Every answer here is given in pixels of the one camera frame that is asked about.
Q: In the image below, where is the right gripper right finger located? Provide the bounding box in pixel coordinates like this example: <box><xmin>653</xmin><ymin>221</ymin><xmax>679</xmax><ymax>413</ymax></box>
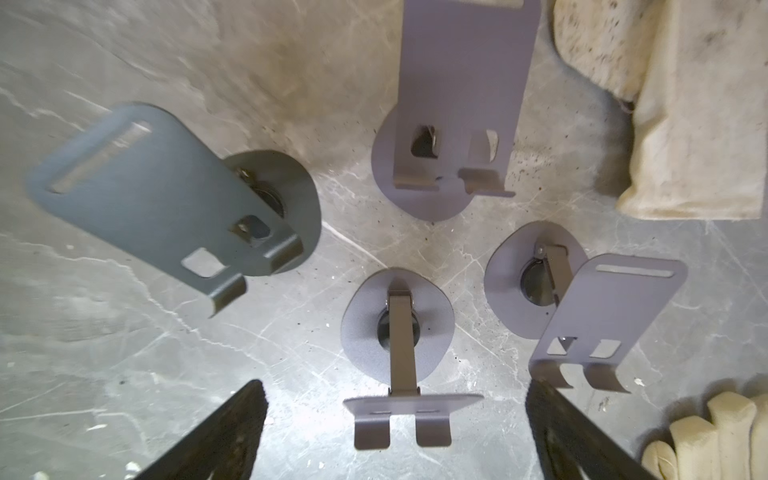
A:
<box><xmin>525</xmin><ymin>380</ymin><xmax>652</xmax><ymax>479</ymax></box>

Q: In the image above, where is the cream leather work glove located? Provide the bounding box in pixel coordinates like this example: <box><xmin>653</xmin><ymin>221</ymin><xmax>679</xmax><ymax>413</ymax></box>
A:
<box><xmin>641</xmin><ymin>392</ymin><xmax>767</xmax><ymax>479</ymax></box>

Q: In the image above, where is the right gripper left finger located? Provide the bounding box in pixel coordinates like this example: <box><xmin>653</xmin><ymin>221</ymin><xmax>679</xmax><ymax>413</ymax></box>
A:
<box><xmin>137</xmin><ymin>380</ymin><xmax>268</xmax><ymax>479</ymax></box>

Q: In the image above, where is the grey work glove back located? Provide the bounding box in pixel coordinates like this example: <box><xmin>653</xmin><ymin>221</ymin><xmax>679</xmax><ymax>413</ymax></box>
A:
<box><xmin>553</xmin><ymin>1</ymin><xmax>767</xmax><ymax>220</ymax></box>

